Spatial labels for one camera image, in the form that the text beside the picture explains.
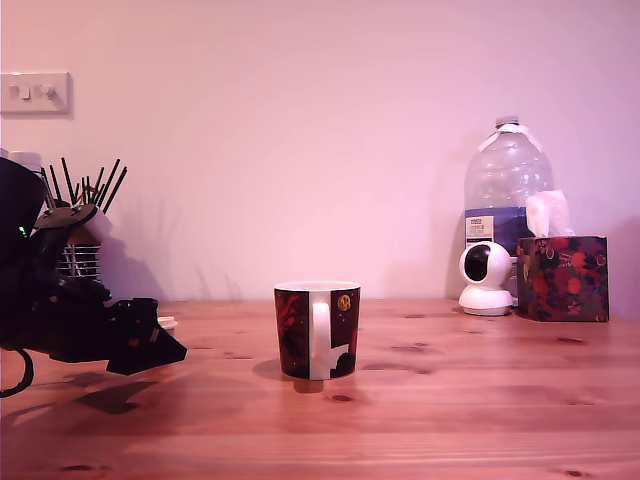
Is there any large clear water bottle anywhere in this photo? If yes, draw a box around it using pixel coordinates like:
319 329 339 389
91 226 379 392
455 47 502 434
463 115 555 301

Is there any white tissue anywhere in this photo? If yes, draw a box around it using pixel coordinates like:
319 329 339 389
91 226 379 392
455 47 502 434
524 189 575 239

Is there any floral dark tissue box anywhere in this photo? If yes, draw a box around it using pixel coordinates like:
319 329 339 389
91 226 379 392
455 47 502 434
516 235 610 323

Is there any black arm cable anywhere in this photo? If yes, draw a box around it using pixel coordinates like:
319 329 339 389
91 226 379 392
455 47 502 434
0 348 35 399

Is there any dark patterned mug white handle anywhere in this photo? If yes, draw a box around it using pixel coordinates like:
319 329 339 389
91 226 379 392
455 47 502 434
273 281 362 381

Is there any white wall light switch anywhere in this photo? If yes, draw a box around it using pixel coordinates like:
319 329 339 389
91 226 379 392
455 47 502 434
0 72 71 120

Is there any small white round camera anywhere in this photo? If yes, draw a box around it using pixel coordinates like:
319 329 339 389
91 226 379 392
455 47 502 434
458 241 515 317

